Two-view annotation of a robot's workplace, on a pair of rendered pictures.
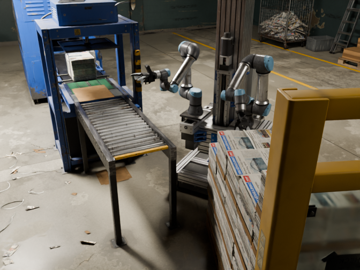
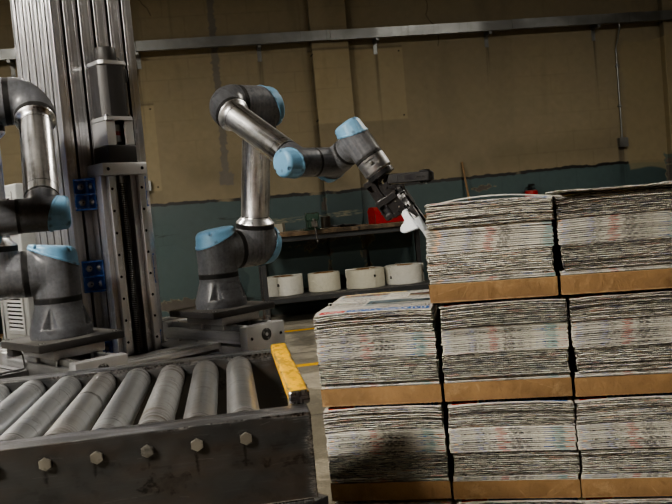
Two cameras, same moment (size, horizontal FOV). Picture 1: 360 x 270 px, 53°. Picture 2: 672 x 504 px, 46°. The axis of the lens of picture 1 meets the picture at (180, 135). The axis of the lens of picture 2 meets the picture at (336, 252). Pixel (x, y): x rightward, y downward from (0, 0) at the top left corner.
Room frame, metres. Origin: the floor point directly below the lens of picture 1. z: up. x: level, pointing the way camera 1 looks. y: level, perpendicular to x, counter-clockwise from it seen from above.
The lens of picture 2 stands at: (1.89, 1.51, 1.07)
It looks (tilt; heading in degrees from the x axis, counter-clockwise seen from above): 3 degrees down; 288
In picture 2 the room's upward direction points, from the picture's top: 5 degrees counter-clockwise
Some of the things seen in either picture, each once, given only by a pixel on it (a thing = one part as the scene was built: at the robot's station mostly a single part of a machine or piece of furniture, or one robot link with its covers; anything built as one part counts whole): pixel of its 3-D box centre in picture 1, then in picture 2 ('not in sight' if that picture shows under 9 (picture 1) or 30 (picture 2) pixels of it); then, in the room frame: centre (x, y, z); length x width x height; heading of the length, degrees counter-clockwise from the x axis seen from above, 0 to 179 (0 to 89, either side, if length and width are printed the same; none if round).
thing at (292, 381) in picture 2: (142, 152); (288, 368); (2.38, 0.29, 0.81); 0.43 x 0.03 x 0.02; 115
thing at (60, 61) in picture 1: (74, 68); not in sight; (4.93, 1.48, 0.75); 1.53 x 0.64 x 0.10; 25
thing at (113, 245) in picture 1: (118, 241); not in sight; (2.30, 0.51, 0.01); 0.14 x 0.13 x 0.01; 115
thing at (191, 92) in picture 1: (195, 96); (51, 269); (3.16, -0.14, 0.98); 0.13 x 0.12 x 0.14; 36
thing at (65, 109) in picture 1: (96, 122); not in sight; (3.91, 1.00, 0.38); 0.94 x 0.69 x 0.63; 115
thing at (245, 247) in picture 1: (248, 231); (571, 453); (1.96, -0.48, 0.42); 1.17 x 0.39 x 0.83; 6
